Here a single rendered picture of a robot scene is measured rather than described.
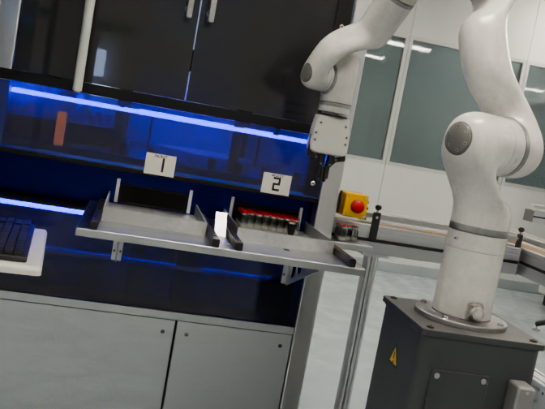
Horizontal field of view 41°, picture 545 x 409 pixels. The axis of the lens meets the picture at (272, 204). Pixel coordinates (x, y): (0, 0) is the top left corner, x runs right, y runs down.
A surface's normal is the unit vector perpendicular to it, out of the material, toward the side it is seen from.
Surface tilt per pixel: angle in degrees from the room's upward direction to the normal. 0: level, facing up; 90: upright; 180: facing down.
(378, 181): 90
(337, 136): 92
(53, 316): 90
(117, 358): 90
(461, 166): 125
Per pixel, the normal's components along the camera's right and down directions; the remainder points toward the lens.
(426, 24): 0.18, 0.14
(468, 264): -0.40, 0.03
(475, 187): -0.56, 0.51
